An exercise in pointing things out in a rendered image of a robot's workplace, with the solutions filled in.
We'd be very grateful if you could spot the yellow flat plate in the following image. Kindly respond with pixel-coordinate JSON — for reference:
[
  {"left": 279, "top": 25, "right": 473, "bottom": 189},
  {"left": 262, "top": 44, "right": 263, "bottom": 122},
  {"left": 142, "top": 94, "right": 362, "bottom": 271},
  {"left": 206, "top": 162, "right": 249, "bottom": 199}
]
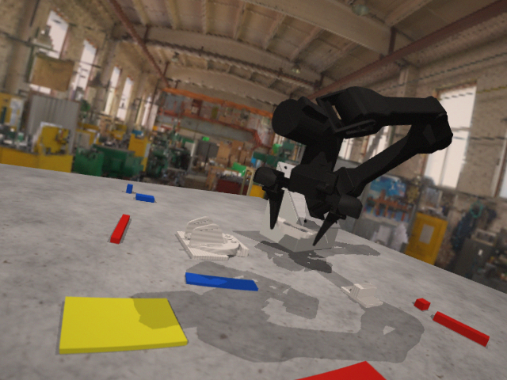
[{"left": 59, "top": 296, "right": 188, "bottom": 354}]

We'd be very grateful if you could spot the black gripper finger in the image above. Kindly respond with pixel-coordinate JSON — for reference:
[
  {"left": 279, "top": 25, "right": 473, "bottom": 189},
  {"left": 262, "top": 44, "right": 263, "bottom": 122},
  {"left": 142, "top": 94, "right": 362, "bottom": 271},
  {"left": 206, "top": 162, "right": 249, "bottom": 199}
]
[
  {"left": 262, "top": 187, "right": 285, "bottom": 230},
  {"left": 312, "top": 207, "right": 346, "bottom": 246}
]

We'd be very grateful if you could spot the small red block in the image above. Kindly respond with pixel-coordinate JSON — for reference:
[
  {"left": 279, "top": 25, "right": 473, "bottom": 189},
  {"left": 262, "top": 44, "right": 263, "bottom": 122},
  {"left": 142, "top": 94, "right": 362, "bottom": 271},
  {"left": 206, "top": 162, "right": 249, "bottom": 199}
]
[{"left": 414, "top": 298, "right": 431, "bottom": 310}]

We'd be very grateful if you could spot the red flat rectangular plate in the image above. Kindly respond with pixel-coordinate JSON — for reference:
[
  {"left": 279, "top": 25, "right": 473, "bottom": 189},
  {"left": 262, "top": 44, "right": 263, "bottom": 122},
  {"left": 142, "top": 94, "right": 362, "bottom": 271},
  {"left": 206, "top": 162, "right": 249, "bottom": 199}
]
[{"left": 297, "top": 361, "right": 386, "bottom": 380}]

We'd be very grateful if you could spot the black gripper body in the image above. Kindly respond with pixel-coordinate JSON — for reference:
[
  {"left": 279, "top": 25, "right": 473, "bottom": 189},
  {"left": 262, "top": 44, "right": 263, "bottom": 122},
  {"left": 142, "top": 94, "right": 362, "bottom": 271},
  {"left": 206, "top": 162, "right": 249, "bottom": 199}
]
[{"left": 253, "top": 146, "right": 363, "bottom": 219}]

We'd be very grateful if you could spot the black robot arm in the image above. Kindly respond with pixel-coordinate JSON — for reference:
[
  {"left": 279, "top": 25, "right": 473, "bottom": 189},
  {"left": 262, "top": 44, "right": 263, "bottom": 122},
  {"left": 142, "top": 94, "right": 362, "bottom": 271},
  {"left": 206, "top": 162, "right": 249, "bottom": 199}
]
[{"left": 272, "top": 86, "right": 453, "bottom": 220}]

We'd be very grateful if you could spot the red rectangular bar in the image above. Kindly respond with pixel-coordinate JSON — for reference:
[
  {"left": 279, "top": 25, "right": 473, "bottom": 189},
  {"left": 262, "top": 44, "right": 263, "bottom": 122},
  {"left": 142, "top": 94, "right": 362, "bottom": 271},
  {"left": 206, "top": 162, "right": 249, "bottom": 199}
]
[
  {"left": 433, "top": 311, "right": 490, "bottom": 347},
  {"left": 110, "top": 214, "right": 130, "bottom": 244}
]

